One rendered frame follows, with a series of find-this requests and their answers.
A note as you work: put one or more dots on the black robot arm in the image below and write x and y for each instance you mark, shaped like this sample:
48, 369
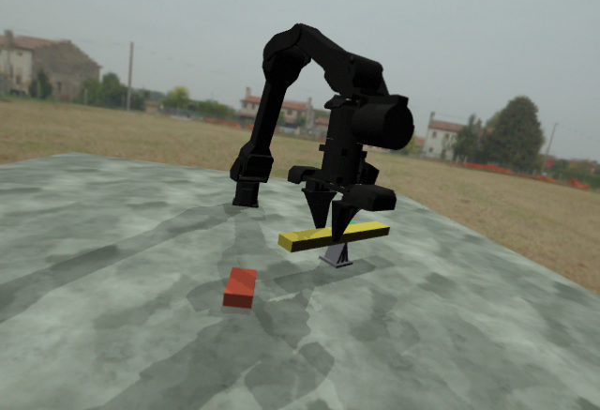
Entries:
363, 113

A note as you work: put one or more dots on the yellow bar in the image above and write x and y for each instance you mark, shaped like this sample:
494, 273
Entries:
317, 238

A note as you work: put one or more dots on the red rectangular block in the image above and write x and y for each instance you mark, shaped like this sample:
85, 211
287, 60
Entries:
240, 288

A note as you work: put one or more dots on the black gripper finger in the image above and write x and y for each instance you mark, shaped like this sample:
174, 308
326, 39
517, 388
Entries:
342, 214
319, 202

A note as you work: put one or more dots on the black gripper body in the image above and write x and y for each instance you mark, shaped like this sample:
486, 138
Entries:
340, 165

